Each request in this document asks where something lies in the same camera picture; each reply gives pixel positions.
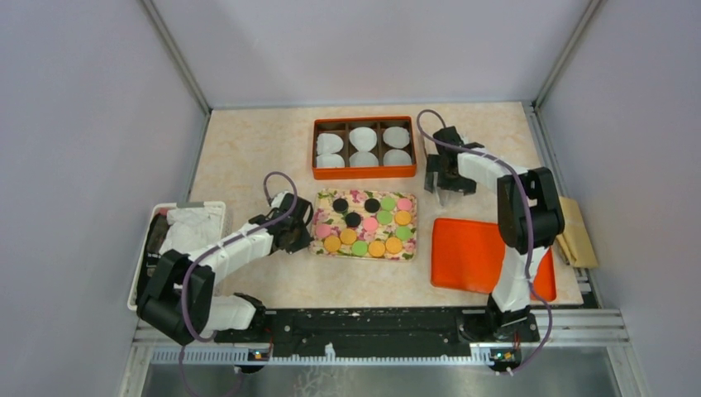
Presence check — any black cookie two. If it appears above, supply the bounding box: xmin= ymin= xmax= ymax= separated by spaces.
xmin=344 ymin=212 xmax=363 ymax=228

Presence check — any pink cookie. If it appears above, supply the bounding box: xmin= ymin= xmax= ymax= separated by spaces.
xmin=396 ymin=198 xmax=413 ymax=212
xmin=315 ymin=223 xmax=331 ymax=240
xmin=362 ymin=217 xmax=379 ymax=232

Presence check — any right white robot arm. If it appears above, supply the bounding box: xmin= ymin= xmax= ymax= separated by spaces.
xmin=424 ymin=127 xmax=565 ymax=341

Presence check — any green cookie bottom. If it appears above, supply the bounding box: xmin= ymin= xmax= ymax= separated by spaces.
xmin=350 ymin=241 xmax=369 ymax=257

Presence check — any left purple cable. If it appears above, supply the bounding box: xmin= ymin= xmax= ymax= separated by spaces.
xmin=178 ymin=171 xmax=299 ymax=397

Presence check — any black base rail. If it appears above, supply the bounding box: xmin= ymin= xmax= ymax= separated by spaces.
xmin=215 ymin=307 xmax=541 ymax=358

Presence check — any orange compartment box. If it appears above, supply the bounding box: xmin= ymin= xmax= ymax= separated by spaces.
xmin=311 ymin=116 xmax=417 ymax=180

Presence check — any green cookie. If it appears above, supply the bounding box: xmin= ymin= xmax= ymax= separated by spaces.
xmin=394 ymin=226 xmax=414 ymax=242
xmin=376 ymin=210 xmax=393 ymax=225
xmin=350 ymin=241 xmax=369 ymax=257
xmin=380 ymin=196 xmax=397 ymax=212

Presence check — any white plastic basket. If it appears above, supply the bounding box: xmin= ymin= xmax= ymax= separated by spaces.
xmin=127 ymin=201 xmax=229 ymax=312

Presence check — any green cookie top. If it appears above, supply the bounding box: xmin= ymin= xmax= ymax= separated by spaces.
xmin=380 ymin=196 xmax=397 ymax=212

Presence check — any black cookie three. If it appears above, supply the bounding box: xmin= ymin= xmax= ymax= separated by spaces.
xmin=364 ymin=198 xmax=381 ymax=213

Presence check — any white paper cup two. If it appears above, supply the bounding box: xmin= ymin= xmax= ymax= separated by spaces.
xmin=349 ymin=127 xmax=378 ymax=151

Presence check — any green cookie right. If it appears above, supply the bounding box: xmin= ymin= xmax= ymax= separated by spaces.
xmin=394 ymin=226 xmax=414 ymax=242

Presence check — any white paper cup three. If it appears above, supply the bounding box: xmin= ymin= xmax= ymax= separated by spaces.
xmin=316 ymin=153 xmax=346 ymax=169

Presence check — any pink cookie left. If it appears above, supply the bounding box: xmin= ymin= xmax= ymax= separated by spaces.
xmin=315 ymin=223 xmax=331 ymax=240

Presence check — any white cloth in basket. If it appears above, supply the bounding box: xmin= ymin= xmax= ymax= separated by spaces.
xmin=159 ymin=206 xmax=224 ymax=254

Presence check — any white paper cup one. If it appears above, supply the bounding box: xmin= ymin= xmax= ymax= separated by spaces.
xmin=316 ymin=132 xmax=344 ymax=155

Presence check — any orange cookie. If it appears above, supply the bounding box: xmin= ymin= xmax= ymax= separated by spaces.
xmin=368 ymin=241 xmax=386 ymax=258
xmin=323 ymin=236 xmax=342 ymax=253
xmin=393 ymin=210 xmax=412 ymax=226
xmin=339 ymin=228 xmax=357 ymax=246
xmin=385 ymin=237 xmax=403 ymax=255

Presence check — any white paper cup six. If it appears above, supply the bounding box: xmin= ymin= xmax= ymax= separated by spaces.
xmin=383 ymin=149 xmax=413 ymax=166

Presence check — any green cookie middle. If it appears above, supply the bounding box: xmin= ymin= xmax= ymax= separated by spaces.
xmin=376 ymin=210 xmax=393 ymax=225

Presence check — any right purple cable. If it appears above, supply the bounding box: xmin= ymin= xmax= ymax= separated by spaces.
xmin=417 ymin=108 xmax=554 ymax=375

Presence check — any pink cookie top right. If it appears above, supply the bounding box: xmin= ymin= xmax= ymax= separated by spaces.
xmin=396 ymin=198 xmax=413 ymax=212

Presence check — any black cookie one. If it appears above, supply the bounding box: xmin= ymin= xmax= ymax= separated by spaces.
xmin=332 ymin=198 xmax=349 ymax=214

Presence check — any orange box lid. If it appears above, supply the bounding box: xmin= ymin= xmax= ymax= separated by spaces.
xmin=430 ymin=218 xmax=526 ymax=294

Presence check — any floral serving tray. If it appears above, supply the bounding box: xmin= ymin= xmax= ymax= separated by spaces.
xmin=309 ymin=189 xmax=419 ymax=262

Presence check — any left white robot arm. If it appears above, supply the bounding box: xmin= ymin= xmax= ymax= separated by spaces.
xmin=136 ymin=192 xmax=313 ymax=346

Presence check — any pink cookie centre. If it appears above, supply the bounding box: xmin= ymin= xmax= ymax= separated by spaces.
xmin=362 ymin=217 xmax=379 ymax=232

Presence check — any purple cable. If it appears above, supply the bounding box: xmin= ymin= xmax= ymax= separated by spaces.
xmin=178 ymin=171 xmax=299 ymax=397
xmin=417 ymin=108 xmax=554 ymax=375

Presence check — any white paper cup five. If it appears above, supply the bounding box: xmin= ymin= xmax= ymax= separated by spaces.
xmin=383 ymin=127 xmax=412 ymax=149

